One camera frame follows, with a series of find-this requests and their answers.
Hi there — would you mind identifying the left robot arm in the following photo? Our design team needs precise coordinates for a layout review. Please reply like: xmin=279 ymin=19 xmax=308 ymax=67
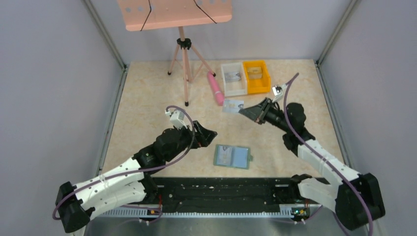
xmin=52 ymin=120 xmax=218 ymax=234

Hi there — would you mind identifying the yellow plastic bin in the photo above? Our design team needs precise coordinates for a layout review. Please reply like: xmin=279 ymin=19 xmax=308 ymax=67
xmin=242 ymin=60 xmax=271 ymax=94

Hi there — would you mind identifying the pink cylindrical tube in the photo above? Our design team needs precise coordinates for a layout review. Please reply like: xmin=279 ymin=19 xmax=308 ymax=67
xmin=207 ymin=72 xmax=225 ymax=106

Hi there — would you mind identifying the silver credit card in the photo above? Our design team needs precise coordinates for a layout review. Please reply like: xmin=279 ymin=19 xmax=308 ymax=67
xmin=222 ymin=99 xmax=244 ymax=114
xmin=216 ymin=146 xmax=232 ymax=166
xmin=224 ymin=72 xmax=241 ymax=83

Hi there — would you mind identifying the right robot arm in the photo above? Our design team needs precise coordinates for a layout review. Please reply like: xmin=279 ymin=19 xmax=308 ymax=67
xmin=239 ymin=98 xmax=386 ymax=231

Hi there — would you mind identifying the white plastic bin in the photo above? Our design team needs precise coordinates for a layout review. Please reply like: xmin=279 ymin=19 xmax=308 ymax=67
xmin=221 ymin=62 xmax=248 ymax=97

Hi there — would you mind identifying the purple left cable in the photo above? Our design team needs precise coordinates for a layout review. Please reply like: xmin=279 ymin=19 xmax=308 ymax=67
xmin=52 ymin=105 xmax=196 ymax=225

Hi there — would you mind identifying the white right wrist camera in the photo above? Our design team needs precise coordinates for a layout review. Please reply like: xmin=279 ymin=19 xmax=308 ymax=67
xmin=272 ymin=84 xmax=287 ymax=103

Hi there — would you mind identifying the pink music stand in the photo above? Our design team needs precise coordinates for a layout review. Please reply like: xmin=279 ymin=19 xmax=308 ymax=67
xmin=118 ymin=0 xmax=233 ymax=106

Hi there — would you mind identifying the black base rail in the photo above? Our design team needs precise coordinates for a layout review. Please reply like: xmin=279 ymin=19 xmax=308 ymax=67
xmin=133 ymin=177 xmax=316 ymax=214

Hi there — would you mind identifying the tan card in yellow bin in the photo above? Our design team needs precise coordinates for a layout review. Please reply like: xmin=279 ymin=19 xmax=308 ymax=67
xmin=246 ymin=66 xmax=263 ymax=80

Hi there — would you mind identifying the green card holder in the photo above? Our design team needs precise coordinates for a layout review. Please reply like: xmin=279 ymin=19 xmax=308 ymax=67
xmin=213 ymin=144 xmax=253 ymax=170

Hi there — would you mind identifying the aluminium frame profile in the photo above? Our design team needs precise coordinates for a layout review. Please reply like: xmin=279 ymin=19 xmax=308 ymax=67
xmin=100 ymin=203 xmax=320 ymax=221

